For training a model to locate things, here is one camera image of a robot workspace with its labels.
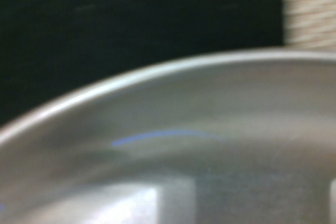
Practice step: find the silver metal plate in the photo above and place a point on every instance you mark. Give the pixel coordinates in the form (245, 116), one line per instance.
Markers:
(204, 141)

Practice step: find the beige woven placemat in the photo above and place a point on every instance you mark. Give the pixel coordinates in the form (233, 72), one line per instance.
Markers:
(309, 23)

